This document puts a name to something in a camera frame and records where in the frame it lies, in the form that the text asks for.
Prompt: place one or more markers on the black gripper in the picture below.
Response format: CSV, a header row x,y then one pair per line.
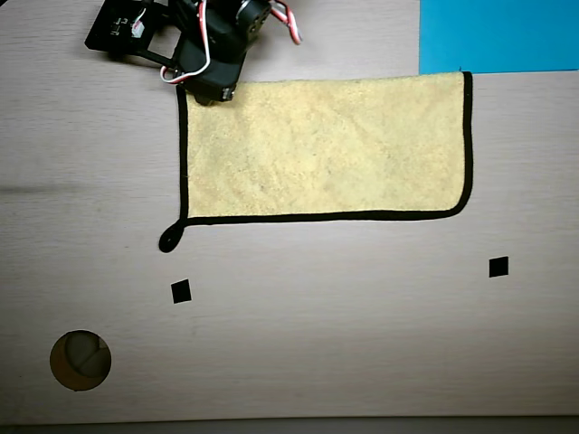
x,y
220,76

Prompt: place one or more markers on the yellow towel with black border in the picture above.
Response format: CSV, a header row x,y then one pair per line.
x,y
316,149

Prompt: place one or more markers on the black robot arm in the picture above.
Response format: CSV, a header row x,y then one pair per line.
x,y
251,20

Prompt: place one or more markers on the black tape square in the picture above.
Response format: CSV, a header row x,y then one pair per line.
x,y
499,267
181,291

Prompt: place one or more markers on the blue sheet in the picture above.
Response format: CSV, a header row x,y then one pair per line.
x,y
497,36

